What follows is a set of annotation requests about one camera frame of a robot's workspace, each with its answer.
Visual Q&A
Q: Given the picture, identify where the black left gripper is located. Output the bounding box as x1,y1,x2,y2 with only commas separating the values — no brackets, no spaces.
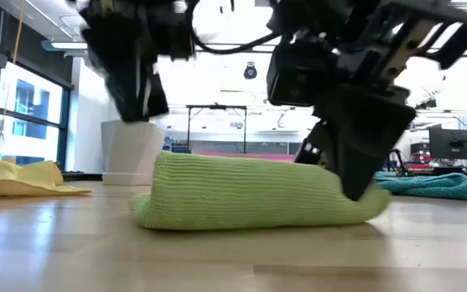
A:
78,0,197,123

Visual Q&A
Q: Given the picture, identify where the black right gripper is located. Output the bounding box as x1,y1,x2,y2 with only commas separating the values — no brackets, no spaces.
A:
314,0,467,203

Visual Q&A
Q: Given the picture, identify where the teal microfiber towel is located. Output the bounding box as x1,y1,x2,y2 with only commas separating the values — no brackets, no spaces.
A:
374,170,467,203

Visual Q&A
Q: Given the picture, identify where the lime green microfiber towel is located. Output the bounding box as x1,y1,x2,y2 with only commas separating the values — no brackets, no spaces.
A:
128,150,392,231

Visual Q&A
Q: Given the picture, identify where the yellow microfiber towel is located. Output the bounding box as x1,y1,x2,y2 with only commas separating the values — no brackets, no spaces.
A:
0,158,93,201

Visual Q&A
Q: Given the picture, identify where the pink plastic basket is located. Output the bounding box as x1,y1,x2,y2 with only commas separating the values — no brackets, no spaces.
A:
199,152,299,164

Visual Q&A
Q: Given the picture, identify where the black folding table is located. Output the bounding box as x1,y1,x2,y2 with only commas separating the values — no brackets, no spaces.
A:
185,104,249,154

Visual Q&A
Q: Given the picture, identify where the black computer monitor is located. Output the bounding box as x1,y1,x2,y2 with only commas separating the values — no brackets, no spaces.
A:
427,127,467,161

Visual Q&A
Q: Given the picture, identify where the long ceiling light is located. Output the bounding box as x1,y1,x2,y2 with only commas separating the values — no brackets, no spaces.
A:
41,39,89,52

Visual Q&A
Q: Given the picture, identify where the black hanging round speaker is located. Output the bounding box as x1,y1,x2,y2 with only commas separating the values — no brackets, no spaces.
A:
243,61,259,80

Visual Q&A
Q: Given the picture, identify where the black framed window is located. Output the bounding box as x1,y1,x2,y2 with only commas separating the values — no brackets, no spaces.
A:
0,60,72,171

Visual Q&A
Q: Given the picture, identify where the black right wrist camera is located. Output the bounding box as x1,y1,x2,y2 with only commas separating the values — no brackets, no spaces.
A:
266,40,336,107

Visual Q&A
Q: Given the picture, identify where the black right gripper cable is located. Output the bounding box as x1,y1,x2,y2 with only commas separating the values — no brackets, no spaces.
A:
191,31,283,56

